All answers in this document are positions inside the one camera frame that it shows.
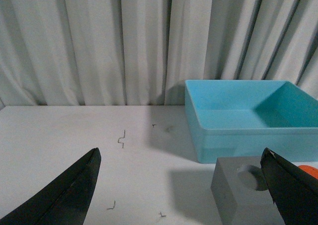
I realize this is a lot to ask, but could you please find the blue plastic box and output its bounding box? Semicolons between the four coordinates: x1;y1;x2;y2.
185;80;318;163

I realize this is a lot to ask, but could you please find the white pleated curtain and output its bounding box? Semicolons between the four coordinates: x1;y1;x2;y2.
0;0;318;107

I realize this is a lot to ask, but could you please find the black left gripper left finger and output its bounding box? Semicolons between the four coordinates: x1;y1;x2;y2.
0;148;101;225

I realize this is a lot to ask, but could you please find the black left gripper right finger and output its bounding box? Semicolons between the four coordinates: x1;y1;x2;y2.
260;148;318;225

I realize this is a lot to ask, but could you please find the orange cylinder part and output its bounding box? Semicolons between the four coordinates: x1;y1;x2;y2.
298;165;318;179

